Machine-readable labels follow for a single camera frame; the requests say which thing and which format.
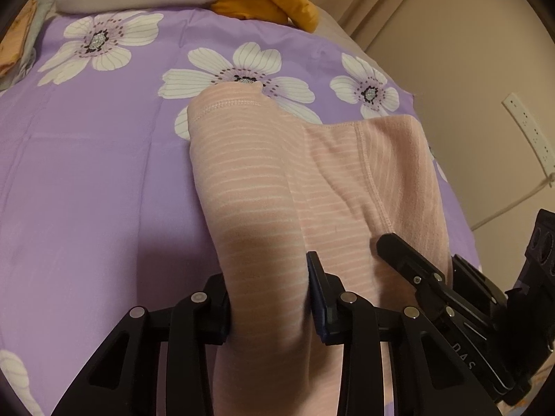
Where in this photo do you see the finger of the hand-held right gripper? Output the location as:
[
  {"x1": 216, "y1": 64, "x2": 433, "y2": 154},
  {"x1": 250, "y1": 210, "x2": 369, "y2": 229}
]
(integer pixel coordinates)
[
  {"x1": 376, "y1": 233, "x2": 528, "y2": 406},
  {"x1": 450, "y1": 254, "x2": 509, "y2": 317}
]

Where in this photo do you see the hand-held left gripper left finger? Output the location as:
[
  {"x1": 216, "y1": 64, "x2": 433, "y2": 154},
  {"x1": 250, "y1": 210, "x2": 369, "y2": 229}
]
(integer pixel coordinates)
[{"x1": 50, "y1": 274, "x2": 231, "y2": 416}]

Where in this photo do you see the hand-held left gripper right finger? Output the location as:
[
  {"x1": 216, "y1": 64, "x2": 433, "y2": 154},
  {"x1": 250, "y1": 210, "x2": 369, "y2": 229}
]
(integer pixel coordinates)
[{"x1": 306, "y1": 250, "x2": 500, "y2": 416}]

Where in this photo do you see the pink striped garment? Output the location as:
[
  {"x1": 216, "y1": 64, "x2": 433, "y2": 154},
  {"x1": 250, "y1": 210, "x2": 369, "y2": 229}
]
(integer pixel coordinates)
[{"x1": 187, "y1": 82, "x2": 452, "y2": 416}]

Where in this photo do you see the white power strip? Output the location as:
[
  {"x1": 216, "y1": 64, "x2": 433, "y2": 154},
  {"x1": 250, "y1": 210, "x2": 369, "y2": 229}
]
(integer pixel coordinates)
[{"x1": 502, "y1": 92, "x2": 555, "y2": 172}]

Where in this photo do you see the purple floral bed sheet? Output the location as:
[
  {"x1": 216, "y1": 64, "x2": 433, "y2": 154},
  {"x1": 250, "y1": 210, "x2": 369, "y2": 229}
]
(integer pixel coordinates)
[{"x1": 0, "y1": 6, "x2": 483, "y2": 416}]

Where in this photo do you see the folded grey garment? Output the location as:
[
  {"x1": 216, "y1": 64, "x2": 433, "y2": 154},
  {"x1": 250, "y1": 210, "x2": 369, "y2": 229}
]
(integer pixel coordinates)
[{"x1": 9, "y1": 0, "x2": 49, "y2": 82}]

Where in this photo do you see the folded orange printed garment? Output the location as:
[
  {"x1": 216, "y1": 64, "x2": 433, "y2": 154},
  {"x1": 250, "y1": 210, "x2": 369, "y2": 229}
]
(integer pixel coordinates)
[{"x1": 0, "y1": 0, "x2": 38, "y2": 77}]

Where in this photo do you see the white power cable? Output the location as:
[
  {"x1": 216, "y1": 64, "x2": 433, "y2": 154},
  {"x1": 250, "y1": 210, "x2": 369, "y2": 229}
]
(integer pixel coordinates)
[{"x1": 470, "y1": 172, "x2": 555, "y2": 231}]

